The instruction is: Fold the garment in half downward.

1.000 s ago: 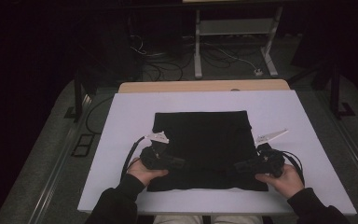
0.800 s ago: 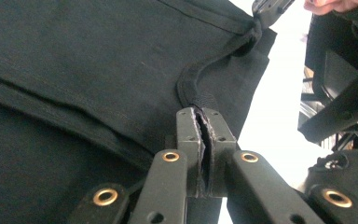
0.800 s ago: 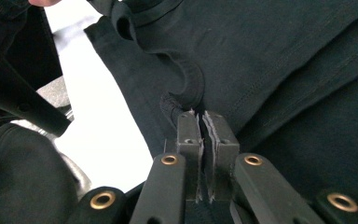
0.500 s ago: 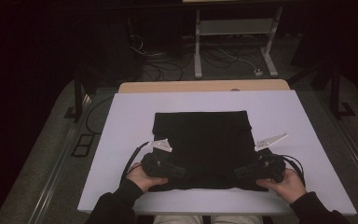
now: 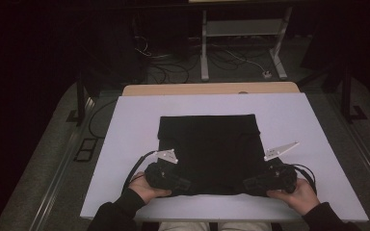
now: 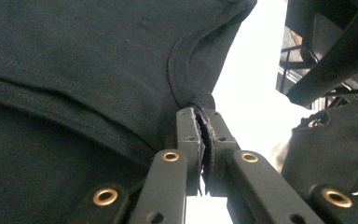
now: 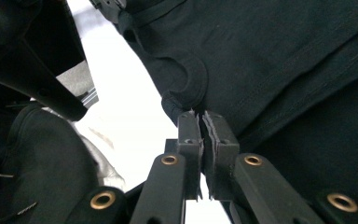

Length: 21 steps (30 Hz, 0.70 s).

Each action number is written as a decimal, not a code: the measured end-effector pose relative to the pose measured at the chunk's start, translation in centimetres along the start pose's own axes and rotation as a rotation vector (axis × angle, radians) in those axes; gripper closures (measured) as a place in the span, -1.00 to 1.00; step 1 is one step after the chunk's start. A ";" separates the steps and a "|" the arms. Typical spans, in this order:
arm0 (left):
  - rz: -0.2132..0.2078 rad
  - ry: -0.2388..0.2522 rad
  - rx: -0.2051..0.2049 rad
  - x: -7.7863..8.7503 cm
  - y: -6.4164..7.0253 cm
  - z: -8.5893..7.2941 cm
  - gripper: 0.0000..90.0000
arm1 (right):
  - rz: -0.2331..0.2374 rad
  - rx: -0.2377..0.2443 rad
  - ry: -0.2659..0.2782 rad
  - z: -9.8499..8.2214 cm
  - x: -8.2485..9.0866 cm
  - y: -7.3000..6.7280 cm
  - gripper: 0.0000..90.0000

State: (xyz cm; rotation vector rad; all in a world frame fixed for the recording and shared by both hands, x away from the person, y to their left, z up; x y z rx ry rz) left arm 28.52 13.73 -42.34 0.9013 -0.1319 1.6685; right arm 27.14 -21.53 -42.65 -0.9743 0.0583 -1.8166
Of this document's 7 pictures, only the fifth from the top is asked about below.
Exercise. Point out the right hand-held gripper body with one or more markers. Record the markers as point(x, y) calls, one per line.
point(281, 179)

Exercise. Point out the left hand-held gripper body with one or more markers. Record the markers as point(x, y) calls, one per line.
point(160, 176)

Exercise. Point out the person's left leg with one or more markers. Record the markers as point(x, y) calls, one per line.
point(183, 227)

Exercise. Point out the person's right hand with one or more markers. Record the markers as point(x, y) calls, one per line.
point(302, 199)

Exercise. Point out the black metal stand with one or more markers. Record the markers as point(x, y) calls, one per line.
point(347, 96)
point(81, 96)

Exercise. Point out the black tank top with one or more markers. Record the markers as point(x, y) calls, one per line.
point(212, 150)

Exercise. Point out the person's leg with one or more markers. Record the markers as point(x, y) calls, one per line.
point(244, 227)
point(183, 227)

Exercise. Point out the white table mat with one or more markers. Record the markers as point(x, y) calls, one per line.
point(131, 122)

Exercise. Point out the grey metal stand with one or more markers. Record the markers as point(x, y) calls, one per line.
point(244, 28)

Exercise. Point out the person's right leg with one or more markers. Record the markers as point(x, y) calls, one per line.
point(244, 227)

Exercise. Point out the person's left hand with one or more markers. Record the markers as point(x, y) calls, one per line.
point(143, 191)

